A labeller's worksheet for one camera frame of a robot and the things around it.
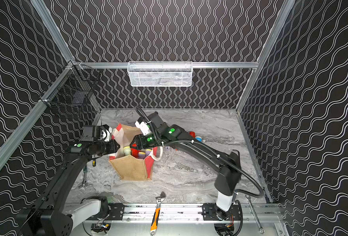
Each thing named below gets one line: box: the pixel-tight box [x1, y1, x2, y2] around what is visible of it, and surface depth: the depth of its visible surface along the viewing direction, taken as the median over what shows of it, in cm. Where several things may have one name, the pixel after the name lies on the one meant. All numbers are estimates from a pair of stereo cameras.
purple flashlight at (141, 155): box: [138, 151, 146, 159], surface depth 92 cm
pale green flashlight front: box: [123, 146, 131, 156], surface depth 92 cm
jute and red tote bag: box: [108, 123, 164, 181], surface depth 83 cm
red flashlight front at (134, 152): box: [130, 147, 141, 159], surface depth 91 cm
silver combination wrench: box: [244, 194, 265, 235], surface depth 75 cm
